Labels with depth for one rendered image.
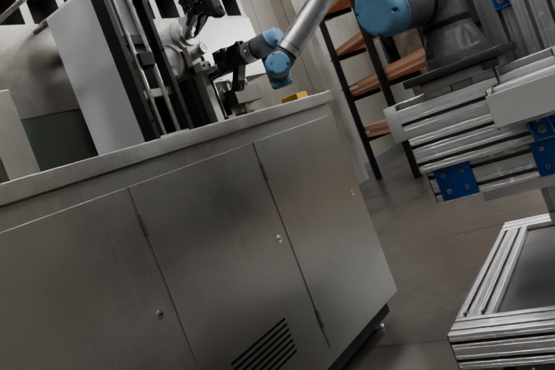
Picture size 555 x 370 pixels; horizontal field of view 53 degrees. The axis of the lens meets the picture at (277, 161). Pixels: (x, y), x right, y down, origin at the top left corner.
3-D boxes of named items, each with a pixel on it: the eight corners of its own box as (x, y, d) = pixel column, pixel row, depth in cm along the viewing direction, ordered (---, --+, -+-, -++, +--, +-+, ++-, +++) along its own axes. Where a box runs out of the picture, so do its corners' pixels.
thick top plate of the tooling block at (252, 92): (239, 103, 204) (233, 87, 204) (168, 135, 228) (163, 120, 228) (263, 97, 217) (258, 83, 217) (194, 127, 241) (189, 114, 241)
